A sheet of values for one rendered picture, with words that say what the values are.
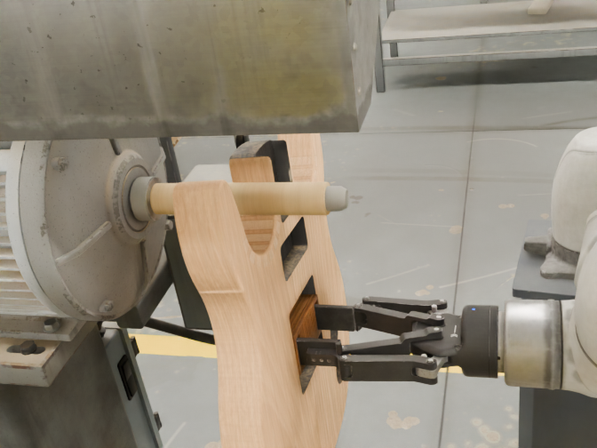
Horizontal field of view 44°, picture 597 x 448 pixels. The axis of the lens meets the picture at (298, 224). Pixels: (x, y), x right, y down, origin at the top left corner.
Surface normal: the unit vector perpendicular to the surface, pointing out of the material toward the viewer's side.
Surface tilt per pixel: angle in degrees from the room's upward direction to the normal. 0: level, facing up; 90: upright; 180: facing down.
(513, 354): 67
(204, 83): 90
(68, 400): 90
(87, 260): 91
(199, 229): 77
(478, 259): 0
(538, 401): 90
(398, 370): 82
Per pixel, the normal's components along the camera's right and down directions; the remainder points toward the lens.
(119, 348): 0.96, 0.01
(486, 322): -0.22, -0.59
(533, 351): -0.29, 0.00
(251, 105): -0.24, 0.51
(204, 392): -0.13, -0.86
